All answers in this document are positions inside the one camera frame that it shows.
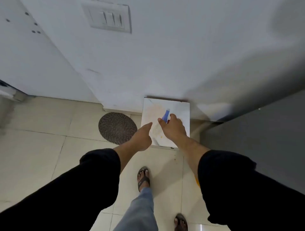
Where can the person's left sandal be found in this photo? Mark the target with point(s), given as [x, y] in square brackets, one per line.
[143, 179]

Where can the person's right forearm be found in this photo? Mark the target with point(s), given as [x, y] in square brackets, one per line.
[238, 190]

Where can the person's sandal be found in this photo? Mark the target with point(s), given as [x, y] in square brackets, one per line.
[180, 222]
[143, 179]

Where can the person's right hand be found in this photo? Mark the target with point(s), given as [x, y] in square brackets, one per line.
[175, 131]

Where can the person's left forearm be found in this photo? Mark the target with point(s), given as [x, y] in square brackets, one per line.
[71, 190]

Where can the white door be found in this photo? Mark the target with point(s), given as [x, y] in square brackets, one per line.
[35, 59]

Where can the spray bottle blue nozzle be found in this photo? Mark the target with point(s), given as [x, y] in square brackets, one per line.
[165, 116]

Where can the white wall switch plate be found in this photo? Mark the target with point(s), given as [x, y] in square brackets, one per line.
[107, 17]

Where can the person's left leg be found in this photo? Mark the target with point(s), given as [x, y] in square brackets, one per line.
[140, 211]

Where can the person's right sandal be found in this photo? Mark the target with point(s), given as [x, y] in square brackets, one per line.
[180, 222]

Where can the silver refrigerator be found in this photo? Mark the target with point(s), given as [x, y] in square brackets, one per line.
[262, 133]

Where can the round dark woven mat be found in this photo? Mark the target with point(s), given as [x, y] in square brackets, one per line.
[116, 128]

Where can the small white marble table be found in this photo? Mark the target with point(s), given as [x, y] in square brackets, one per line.
[152, 107]

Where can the person's left hand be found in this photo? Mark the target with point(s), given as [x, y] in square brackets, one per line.
[141, 141]

